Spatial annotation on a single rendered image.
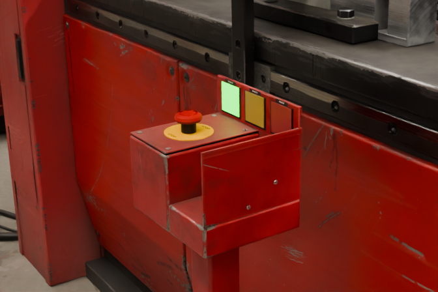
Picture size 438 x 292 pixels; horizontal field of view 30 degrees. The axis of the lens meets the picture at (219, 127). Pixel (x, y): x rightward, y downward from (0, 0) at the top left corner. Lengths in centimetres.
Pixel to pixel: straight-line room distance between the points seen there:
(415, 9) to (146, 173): 47
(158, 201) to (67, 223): 118
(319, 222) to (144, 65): 61
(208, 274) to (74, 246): 119
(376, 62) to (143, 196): 39
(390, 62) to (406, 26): 10
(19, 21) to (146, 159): 104
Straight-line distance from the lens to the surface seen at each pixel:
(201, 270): 121
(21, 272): 248
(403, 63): 118
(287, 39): 131
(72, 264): 238
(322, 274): 136
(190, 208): 112
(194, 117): 115
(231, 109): 122
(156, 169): 114
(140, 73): 177
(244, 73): 137
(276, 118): 113
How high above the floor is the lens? 118
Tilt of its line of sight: 19 degrees down
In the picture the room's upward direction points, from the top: 1 degrees counter-clockwise
